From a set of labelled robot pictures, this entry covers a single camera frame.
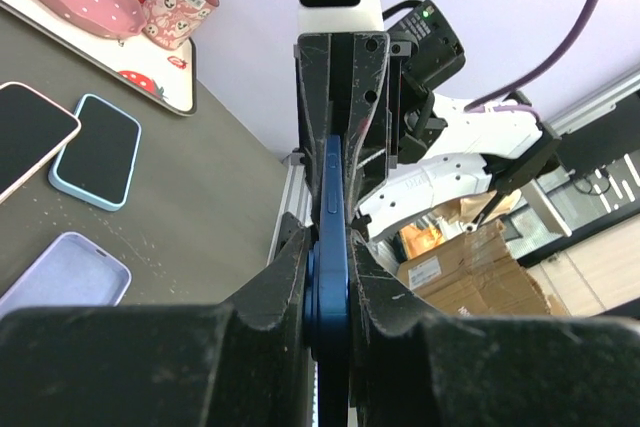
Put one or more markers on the pink floral mug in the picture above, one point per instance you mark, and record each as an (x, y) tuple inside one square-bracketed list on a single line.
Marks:
[(170, 23)]

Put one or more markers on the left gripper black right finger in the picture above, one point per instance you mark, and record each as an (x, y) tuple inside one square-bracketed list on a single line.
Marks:
[(413, 365)]

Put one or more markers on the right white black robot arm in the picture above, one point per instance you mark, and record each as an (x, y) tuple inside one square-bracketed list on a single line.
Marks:
[(493, 148)]

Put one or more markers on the pink phone case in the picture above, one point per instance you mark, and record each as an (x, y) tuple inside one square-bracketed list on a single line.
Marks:
[(35, 137)]

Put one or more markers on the light blue phone case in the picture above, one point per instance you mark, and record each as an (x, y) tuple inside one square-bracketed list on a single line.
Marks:
[(97, 152)]

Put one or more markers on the lavender phone case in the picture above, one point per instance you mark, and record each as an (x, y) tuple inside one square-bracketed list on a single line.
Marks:
[(72, 271)]

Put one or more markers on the black phone blue edge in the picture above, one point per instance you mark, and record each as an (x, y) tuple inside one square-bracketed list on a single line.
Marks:
[(327, 313)]

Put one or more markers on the strawberry pattern tray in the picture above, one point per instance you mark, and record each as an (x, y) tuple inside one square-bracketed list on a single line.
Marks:
[(165, 77)]

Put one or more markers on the brown cardboard box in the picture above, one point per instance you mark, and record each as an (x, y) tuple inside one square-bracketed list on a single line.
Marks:
[(475, 274)]

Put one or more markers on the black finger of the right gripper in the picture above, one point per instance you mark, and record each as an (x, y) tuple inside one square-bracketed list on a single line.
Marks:
[(365, 143), (313, 79)]

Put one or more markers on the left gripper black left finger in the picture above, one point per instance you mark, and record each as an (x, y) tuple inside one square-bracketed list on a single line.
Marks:
[(238, 363)]

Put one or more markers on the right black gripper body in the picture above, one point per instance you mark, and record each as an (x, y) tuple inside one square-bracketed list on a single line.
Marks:
[(411, 61)]

